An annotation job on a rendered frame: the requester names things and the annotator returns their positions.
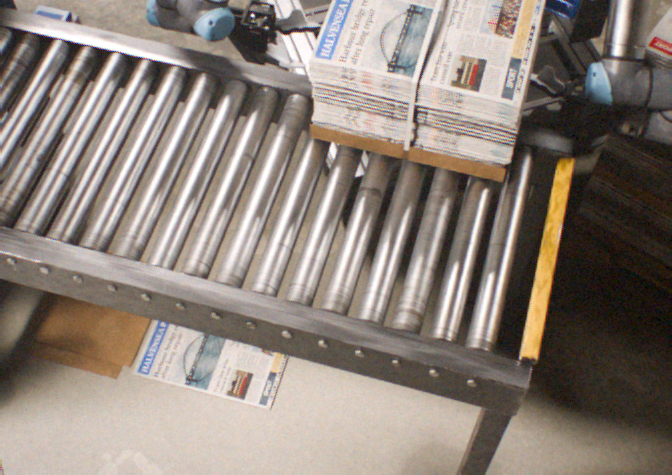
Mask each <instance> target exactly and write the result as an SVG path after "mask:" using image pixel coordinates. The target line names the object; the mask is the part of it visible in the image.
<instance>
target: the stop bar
mask: <svg viewBox="0 0 672 475"><path fill-rule="evenodd" d="M574 162H575V159H573V158H570V157H566V156H560V157H559V160H558V164H557V169H556V174H555V179H553V185H552V191H551V196H550V201H549V206H548V211H547V216H546V221H545V227H544V232H543V238H542V243H541V248H540V253H539V258H538V264H537V269H536V274H535V279H534V284H533V289H532V295H531V301H530V306H529V311H528V316H527V321H526V326H525V331H524V337H523V342H522V348H521V353H520V358H519V360H520V361H521V362H524V363H528V364H532V365H535V364H537V361H538V356H539V351H540V346H541V340H542V334H543V331H544V330H545V325H544V323H545V317H546V312H547V307H548V301H549V295H550V289H551V284H552V278H553V273H555V268H556V262H557V256H558V250H559V245H560V239H561V234H562V229H563V222H564V217H565V211H566V206H567V201H568V195H569V191H570V190H571V185H570V183H571V178H572V172H573V167H574Z"/></svg>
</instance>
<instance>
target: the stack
mask: <svg viewBox="0 0 672 475"><path fill-rule="evenodd" d="M643 67H652V68H664V69H672V6H671V8H670V9H669V10H668V11H667V13H666V14H665V15H664V16H663V18H662V19H661V20H660V21H659V23H658V24H657V25H656V27H655V28H654V29H653V31H652V32H651V34H650V35H649V37H648V38H647V43H646V49H645V55H644V61H643ZM607 132H608V133H607V137H606V139H605V141H604V144H603V146H602V147H601V149H602V150H601V152H600V156H599V157H598V161H597V165H598V166H600V167H602V168H604V169H606V170H607V171H609V172H611V173H613V174H615V175H617V176H619V177H621V178H623V179H625V180H627V181H629V182H631V183H634V184H636V185H637V187H639V188H641V189H643V190H645V191H647V192H649V193H651V194H653V195H655V196H657V197H658V198H660V199H662V200H664V201H666V202H668V203H670V204H672V145H670V144H666V143H662V142H657V141H653V140H649V139H644V138H640V137H636V136H631V135H626V134H622V133H618V129H617V131H612V130H608V131H607ZM583 192H584V193H583V194H582V198H581V199H583V200H582V201H581V204H580V206H581V207H580V208H579V210H578V211H577V213H576V216H578V217H580V218H582V219H583V220H585V221H587V222H589V224H590V225H592V226H595V227H597V228H599V229H600V230H602V231H604V232H606V233H607V234H609V235H611V236H613V237H614V238H616V239H618V240H619V241H621V242H623V243H625V244H626V245H628V246H630V247H631V248H634V249H636V250H638V251H639V252H641V253H643V254H644V255H646V256H648V257H649V258H651V259H653V260H654V261H656V263H658V264H659V265H661V266H663V267H665V268H666V269H668V270H670V271H671V272H672V217H671V216H669V215H667V214H665V213H663V212H661V211H659V210H658V209H656V208H654V207H652V206H650V205H648V204H646V203H645V202H643V201H641V200H639V199H637V198H635V197H633V196H630V195H629V194H627V193H625V192H623V191H621V190H619V189H617V188H616V187H614V185H612V184H610V183H608V182H606V181H604V180H602V179H601V178H599V177H597V176H595V175H591V177H590V179H589V182H588V183H587V184H586V187H585V188H584V190H583ZM559 251H560V252H562V253H563V254H565V255H567V256H569V257H570V258H572V259H574V260H575V262H577V263H579V264H580V265H582V266H584V267H586V268H587V269H589V270H591V271H592V272H595V273H597V274H599V275H600V276H602V277H604V278H605V279H607V280H609V281H610V282H612V283H614V284H616V285H617V286H619V287H621V288H622V289H624V290H626V291H628V292H629V293H631V294H634V295H635V296H637V297H639V298H640V300H642V301H644V302H646V303H647V304H649V305H651V306H652V307H654V308H656V309H658V310H659V311H661V312H663V313H664V314H666V315H668V316H669V317H671V318H672V303H670V302H668V301H667V299H665V298H663V297H662V296H660V295H658V294H656V293H655V292H653V291H651V290H649V289H648V288H646V287H644V286H643V285H641V284H639V283H637V282H636V281H634V280H631V279H630V278H628V277H626V276H624V275H623V274H621V273H619V272H617V271H616V270H614V269H612V267H613V265H614V263H615V262H616V263H617V264H619V265H621V266H622V267H624V268H626V269H628V270H629V271H631V272H634V273H636V274H637V275H639V276H641V277H642V278H644V279H646V280H648V281H649V282H651V283H653V284H655V285H656V286H658V287H660V288H662V289H663V290H665V291H667V292H668V293H670V294H672V282H671V280H672V279H670V278H669V279H666V278H664V277H663V276H661V275H659V274H657V273H656V272H654V271H652V270H651V269H649V268H647V267H645V266H644V265H642V264H640V263H639V262H637V260H635V259H633V258H631V257H629V256H627V255H625V254H624V253H622V252H620V251H619V250H617V249H615V248H613V247H612V246H610V245H608V244H607V243H605V242H603V241H601V240H600V239H598V238H596V237H594V236H592V235H590V234H588V233H587V232H585V231H583V230H581V229H580V228H578V227H576V226H574V225H573V224H570V226H569V229H568V231H567V234H566V236H565V239H564V241H563V244H562V246H561V248H560V250H559Z"/></svg>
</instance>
